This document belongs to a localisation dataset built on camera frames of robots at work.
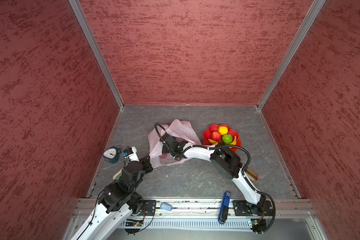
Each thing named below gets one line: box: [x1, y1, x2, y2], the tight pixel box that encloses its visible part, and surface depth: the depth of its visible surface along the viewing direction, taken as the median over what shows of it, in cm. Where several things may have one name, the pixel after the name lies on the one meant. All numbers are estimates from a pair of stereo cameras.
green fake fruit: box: [222, 134, 233, 145], surface depth 97 cm
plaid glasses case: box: [246, 167, 259, 182], surface depth 85 cm
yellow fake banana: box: [208, 135, 237, 145], surface depth 99 cm
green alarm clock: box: [103, 145, 122, 164], surface depth 90 cm
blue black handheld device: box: [218, 191, 231, 224], surface depth 75 cm
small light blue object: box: [160, 202, 173, 211], surface depth 75 cm
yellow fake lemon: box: [218, 126, 229, 135], surface depth 101 cm
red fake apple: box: [211, 131, 222, 143], surface depth 99 cm
